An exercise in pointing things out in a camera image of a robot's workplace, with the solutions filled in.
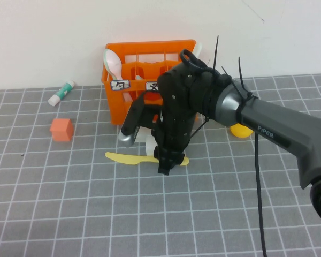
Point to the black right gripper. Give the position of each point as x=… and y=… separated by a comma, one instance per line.
x=176, y=107

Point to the yellow plastic knife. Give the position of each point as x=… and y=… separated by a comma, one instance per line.
x=128, y=158

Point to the white plastic knife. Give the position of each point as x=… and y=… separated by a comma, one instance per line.
x=198, y=51

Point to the orange plastic cutlery holder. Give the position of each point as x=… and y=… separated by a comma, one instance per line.
x=117, y=107

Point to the white foam cube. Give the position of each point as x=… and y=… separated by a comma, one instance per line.
x=150, y=146

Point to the white charger plug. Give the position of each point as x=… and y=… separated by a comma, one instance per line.
x=144, y=134

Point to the yellow rubber duck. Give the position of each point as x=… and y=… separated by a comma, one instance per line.
x=240, y=132

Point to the white fork character label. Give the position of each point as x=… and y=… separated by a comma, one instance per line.
x=151, y=86

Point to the grey grid pattern mat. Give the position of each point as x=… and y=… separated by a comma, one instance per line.
x=96, y=214

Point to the white spoon character label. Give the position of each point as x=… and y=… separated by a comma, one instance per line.
x=120, y=85

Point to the orange foam cube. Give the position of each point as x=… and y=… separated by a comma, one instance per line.
x=61, y=131

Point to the white plastic spoon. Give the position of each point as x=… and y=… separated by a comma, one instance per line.
x=113, y=63

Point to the green plastic spoon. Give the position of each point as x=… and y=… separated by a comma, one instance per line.
x=104, y=61

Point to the green and white glue stick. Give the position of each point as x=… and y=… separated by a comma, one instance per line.
x=61, y=93

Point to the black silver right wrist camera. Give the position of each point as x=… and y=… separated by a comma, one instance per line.
x=133, y=117

